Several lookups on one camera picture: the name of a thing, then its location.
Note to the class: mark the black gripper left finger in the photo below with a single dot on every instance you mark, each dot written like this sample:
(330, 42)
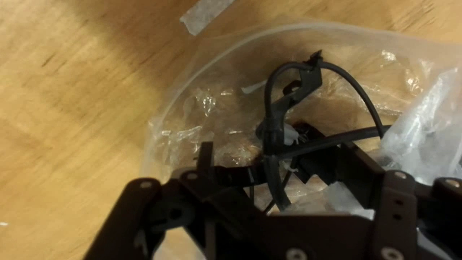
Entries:
(146, 210)

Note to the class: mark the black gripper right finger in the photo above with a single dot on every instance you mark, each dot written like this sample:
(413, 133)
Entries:
(412, 221)

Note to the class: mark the clear plastic bag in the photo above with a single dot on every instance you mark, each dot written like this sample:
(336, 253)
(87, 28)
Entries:
(413, 85)

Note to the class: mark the piece of clear tape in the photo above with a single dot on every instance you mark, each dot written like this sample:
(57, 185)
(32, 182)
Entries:
(203, 13)

